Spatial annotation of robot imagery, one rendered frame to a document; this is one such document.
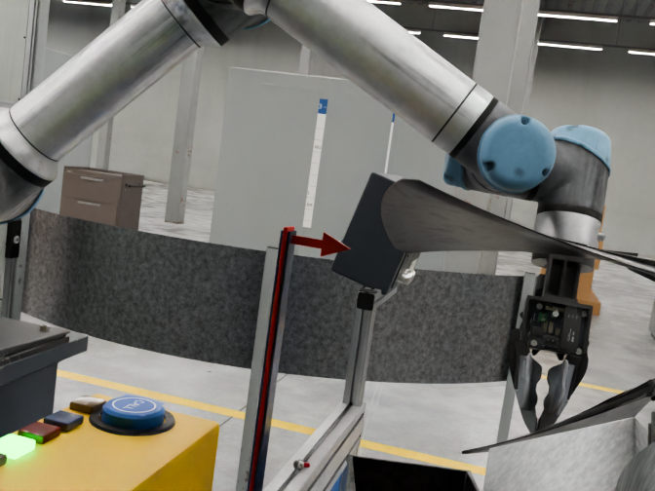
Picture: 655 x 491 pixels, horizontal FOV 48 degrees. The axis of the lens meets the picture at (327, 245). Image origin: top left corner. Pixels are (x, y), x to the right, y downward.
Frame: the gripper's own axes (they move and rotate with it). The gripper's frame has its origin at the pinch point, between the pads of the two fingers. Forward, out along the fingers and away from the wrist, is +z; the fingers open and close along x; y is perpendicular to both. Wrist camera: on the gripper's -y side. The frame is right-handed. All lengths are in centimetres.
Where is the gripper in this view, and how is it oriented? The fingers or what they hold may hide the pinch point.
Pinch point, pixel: (536, 425)
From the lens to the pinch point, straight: 91.2
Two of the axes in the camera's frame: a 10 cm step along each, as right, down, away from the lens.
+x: 9.6, 1.6, -2.4
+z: -2.0, 9.6, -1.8
